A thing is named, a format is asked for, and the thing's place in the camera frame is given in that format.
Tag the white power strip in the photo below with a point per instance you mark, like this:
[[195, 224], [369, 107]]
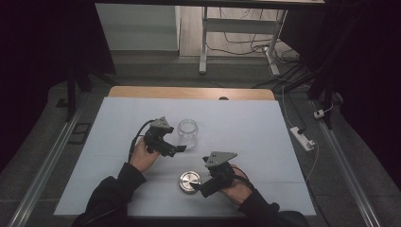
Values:
[[302, 138]]

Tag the white desk frame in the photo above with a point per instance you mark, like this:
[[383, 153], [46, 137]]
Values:
[[239, 26]]

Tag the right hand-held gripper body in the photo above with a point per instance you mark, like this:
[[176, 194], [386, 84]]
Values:
[[220, 176]]

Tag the white foam board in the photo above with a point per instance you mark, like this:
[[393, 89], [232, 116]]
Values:
[[252, 126]]

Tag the black metal stand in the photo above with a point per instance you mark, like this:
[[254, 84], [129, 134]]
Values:
[[327, 78], [72, 94]]

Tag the small white adapter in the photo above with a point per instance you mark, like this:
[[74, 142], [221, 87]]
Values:
[[319, 113]]

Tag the clear glass jar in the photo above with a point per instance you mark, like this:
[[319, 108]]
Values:
[[188, 132]]

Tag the person's left hand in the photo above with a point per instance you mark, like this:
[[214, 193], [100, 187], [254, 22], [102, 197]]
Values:
[[142, 159]]

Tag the person's right hand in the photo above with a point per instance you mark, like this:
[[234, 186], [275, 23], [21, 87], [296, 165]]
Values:
[[239, 190]]

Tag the wooden table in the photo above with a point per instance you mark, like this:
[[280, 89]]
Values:
[[176, 93]]

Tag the round silver metal lid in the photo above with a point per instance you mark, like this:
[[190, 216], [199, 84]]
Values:
[[186, 181]]

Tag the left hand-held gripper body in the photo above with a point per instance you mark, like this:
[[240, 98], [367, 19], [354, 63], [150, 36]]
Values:
[[156, 138]]

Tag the aluminium floor rail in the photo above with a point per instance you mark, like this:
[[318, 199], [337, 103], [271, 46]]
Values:
[[47, 164], [346, 170]]

